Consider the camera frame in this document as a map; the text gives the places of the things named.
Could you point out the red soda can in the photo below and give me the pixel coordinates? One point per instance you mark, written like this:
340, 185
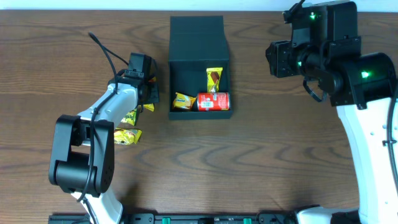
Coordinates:
213, 101

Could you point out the yellow chocolate cake packet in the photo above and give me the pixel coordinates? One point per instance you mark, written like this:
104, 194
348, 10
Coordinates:
213, 79
127, 136

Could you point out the yellow cracker snack packet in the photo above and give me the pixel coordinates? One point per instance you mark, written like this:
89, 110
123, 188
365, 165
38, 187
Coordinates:
183, 102

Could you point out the black open gift box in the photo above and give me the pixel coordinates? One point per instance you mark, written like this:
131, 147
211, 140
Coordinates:
197, 43

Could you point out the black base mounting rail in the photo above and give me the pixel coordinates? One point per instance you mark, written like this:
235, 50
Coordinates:
148, 218

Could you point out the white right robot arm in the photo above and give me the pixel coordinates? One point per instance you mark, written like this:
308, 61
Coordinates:
325, 47

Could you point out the yellow peanut butter snack packet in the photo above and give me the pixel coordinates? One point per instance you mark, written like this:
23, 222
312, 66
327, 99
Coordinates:
151, 106

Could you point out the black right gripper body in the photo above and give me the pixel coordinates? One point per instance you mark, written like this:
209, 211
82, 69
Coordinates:
277, 58

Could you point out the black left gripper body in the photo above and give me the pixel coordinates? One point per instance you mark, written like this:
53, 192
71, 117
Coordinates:
152, 93

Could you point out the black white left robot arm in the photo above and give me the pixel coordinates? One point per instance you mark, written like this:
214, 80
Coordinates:
82, 157

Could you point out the green pandan cake packet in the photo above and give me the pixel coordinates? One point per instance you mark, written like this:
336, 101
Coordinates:
130, 118

